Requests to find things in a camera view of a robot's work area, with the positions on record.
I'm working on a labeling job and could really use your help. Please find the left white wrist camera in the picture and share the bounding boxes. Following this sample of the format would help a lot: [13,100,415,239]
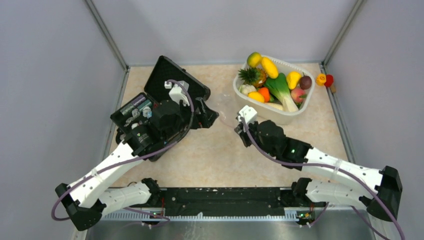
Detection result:
[164,79,190,107]

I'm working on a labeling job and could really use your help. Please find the dark purple toy fruit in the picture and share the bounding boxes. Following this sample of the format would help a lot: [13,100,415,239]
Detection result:
[299,75,312,90]

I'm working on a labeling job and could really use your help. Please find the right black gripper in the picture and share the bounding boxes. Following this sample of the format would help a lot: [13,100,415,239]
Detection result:
[234,118,277,158]

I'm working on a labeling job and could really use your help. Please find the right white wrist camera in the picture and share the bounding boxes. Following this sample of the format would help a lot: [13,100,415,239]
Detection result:
[236,105,258,125]

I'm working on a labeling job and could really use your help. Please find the white toy cauliflower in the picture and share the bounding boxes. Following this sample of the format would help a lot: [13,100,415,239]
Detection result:
[238,84,257,96]

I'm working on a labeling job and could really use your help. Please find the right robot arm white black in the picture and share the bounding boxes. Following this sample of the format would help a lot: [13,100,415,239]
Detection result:
[234,117,403,222]

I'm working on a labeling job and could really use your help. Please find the green toy bok choy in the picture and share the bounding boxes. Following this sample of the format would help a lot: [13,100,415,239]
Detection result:
[264,73,299,113]

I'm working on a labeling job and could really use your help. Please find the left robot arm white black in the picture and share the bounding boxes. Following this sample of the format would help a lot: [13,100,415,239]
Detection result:
[50,93,219,231]

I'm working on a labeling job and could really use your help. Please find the black poker chip case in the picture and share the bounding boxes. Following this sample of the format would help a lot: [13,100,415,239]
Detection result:
[110,56,211,162]

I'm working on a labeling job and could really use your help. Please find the clear pink-dotted zip bag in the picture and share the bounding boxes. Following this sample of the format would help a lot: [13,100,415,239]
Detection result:
[208,93,239,129]

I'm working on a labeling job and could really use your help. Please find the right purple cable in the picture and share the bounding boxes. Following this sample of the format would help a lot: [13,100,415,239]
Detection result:
[241,117,407,240]

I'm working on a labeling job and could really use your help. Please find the red toy piece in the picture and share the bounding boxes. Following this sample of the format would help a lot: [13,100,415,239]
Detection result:
[324,74,334,88]

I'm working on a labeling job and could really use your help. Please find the orange toy piece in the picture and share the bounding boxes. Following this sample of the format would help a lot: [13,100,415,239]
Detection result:
[315,73,327,86]

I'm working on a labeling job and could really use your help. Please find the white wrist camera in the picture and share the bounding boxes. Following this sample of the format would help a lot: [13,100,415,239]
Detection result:
[236,105,258,125]
[164,79,190,107]

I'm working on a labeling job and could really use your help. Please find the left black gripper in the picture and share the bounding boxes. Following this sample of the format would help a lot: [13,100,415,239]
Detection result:
[163,97,219,142]

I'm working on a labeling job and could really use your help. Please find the yellow-green toy mango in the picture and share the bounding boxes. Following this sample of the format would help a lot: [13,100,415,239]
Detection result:
[246,52,263,68]

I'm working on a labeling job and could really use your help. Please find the toy pineapple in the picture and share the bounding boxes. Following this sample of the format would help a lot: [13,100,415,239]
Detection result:
[238,67,268,88]

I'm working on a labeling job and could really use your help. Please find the orange toy carrot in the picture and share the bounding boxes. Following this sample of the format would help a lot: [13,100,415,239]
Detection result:
[257,87,271,103]

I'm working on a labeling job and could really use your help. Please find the yellow toy lemon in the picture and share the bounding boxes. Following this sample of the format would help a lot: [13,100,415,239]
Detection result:
[247,91,265,103]

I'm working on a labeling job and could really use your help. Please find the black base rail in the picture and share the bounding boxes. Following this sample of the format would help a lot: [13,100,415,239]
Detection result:
[138,187,325,217]

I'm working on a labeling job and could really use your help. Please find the pink toy peach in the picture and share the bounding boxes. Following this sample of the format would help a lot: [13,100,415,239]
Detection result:
[290,87,307,104]

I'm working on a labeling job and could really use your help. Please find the yellow toy bell pepper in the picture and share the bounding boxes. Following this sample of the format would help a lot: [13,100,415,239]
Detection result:
[286,71,302,90]

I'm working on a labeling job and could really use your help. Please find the white oval plastic basket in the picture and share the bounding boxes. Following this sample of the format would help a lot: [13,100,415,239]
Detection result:
[232,55,316,125]

